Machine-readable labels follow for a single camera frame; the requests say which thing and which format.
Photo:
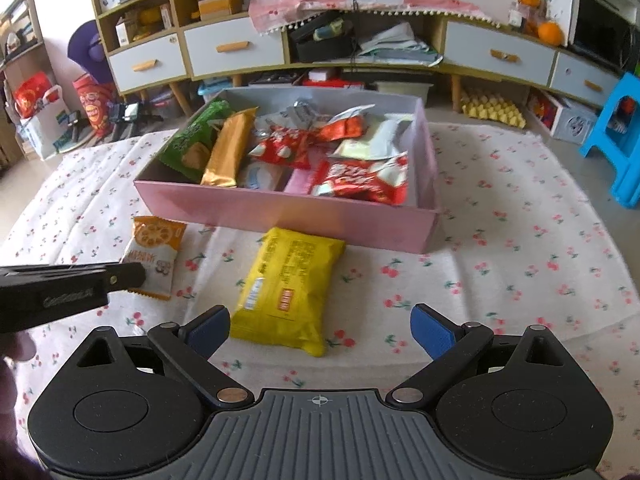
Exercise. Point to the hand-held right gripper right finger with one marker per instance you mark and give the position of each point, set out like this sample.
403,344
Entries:
435,331

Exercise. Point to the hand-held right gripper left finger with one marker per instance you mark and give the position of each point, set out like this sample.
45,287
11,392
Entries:
210,331

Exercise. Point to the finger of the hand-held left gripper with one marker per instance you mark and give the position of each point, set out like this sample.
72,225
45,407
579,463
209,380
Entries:
125,276

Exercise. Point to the orange white snack packet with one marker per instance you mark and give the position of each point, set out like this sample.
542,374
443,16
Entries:
155,240

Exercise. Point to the yellow snack packet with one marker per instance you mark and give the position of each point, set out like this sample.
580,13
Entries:
290,280

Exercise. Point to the green chip packet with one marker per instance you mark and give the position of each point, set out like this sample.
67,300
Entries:
187,145

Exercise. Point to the pink cardboard box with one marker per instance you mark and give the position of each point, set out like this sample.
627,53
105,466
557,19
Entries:
300,215

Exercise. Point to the golden brown snack packet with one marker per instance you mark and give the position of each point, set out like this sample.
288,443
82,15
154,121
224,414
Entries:
227,150

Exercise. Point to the red snack packet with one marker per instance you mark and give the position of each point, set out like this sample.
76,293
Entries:
360,177
285,150

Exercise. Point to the pink snack packet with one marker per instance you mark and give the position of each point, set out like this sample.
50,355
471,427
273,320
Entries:
302,180

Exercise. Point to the cream cake packet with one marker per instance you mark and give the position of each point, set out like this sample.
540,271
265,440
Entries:
357,149

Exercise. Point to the long white blue packet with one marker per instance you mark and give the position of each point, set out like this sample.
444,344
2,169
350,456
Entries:
392,130

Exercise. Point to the orange silver snack packet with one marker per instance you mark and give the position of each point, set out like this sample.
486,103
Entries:
345,127

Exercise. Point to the silver dark blue packet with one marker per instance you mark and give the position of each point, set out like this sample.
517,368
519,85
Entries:
297,112

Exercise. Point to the person's left hand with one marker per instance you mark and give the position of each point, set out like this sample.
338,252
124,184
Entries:
20,347

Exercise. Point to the cherry print cloth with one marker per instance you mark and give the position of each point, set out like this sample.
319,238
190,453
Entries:
500,260

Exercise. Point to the white paper bag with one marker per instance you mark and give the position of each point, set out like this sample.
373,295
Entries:
45,132

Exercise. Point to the red cartoon gift bag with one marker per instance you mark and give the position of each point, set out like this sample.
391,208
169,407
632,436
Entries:
95,105

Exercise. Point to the red shopping bag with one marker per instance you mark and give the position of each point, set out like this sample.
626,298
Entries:
32,95

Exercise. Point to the clear bin blue lid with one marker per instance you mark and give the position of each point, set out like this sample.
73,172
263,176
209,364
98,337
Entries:
212,91

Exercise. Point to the wooden shelf cabinet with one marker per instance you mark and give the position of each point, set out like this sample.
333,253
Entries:
145,65

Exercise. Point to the yellow egg tray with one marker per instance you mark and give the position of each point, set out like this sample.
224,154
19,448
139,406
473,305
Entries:
492,107

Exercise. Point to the purple round chair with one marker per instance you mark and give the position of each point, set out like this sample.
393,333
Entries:
87,45

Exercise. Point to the wooden bookshelf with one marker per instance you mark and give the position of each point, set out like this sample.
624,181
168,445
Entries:
20,60

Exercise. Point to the white storage bin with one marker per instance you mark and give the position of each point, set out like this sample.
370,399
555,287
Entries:
405,89

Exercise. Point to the white printed cardboard box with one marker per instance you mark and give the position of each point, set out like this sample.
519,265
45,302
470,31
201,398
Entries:
570,122

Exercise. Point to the wooden drawer cabinet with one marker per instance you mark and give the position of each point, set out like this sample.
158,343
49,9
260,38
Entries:
232,47

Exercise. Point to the blue plastic stool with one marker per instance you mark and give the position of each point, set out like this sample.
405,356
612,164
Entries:
620,130

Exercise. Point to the red cardboard box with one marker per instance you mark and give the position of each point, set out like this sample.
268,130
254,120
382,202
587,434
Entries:
330,77

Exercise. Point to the low wooden TV cabinet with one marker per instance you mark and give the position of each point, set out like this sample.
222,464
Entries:
500,55

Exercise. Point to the yellow cardboard box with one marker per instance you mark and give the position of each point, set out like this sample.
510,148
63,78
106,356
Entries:
220,7

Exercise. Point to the pile of papers and cloths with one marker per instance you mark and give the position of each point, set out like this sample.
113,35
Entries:
400,42

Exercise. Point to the black storage box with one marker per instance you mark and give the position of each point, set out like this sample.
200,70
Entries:
320,42

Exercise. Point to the pink cherry cover cloth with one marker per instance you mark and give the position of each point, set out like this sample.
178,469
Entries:
300,2

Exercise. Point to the black microwave oven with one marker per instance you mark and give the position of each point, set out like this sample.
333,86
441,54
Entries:
600,30

